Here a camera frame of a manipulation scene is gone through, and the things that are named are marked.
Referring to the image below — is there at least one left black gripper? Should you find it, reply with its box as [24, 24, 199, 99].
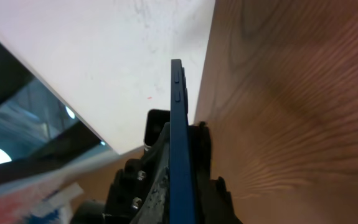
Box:
[71, 121, 241, 224]

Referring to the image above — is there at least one blue Samsung Galaxy smartphone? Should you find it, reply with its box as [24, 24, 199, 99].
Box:
[169, 59, 197, 224]

